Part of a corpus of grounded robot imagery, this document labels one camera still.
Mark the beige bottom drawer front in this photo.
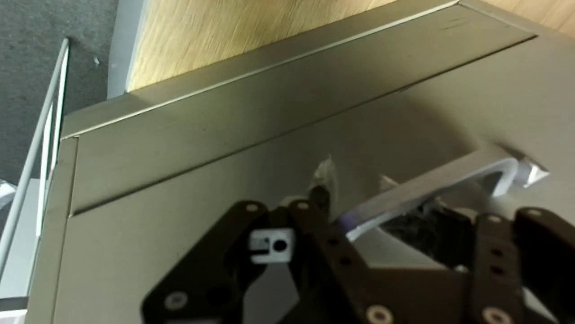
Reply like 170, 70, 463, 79
52, 38, 573, 324

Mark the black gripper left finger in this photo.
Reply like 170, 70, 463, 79
140, 185, 382, 324

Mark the silver drawer handle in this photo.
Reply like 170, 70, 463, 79
336, 146, 549, 241

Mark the beige filing cabinet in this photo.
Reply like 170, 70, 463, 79
27, 0, 575, 324

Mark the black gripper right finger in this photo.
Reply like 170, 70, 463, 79
382, 207, 575, 324

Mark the white metal cart frame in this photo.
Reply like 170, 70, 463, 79
0, 38, 70, 273

